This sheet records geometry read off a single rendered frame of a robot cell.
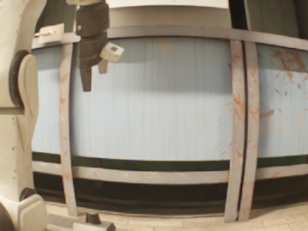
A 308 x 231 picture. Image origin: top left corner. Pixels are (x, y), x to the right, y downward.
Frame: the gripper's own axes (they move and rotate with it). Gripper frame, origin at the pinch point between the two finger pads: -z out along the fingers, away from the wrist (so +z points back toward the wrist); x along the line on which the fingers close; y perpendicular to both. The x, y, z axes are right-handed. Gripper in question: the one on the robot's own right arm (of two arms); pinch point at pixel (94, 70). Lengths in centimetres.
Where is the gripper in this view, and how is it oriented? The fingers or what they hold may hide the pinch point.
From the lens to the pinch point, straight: 104.5
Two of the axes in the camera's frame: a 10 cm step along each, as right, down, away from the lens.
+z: -0.7, -8.8, -4.6
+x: 2.3, -4.6, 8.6
